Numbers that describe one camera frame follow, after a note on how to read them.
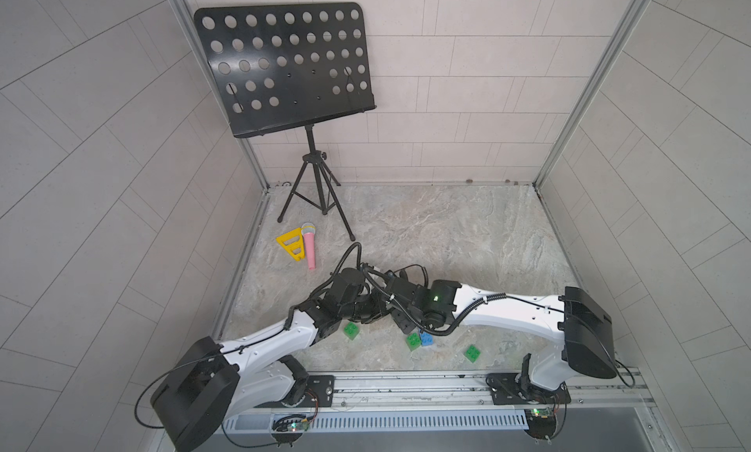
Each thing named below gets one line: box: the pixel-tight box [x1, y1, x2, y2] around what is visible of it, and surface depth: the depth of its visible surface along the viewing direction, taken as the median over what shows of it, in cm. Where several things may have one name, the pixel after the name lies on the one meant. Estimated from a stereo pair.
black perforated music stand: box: [193, 1, 377, 242], surface depth 70 cm
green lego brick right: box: [464, 344, 482, 363], surface depth 78 cm
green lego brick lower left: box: [343, 320, 359, 341], surface depth 79 cm
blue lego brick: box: [420, 331, 436, 347], surface depth 80 cm
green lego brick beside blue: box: [405, 332, 422, 352], surface depth 78 cm
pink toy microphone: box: [301, 222, 316, 271], surface depth 98 cm
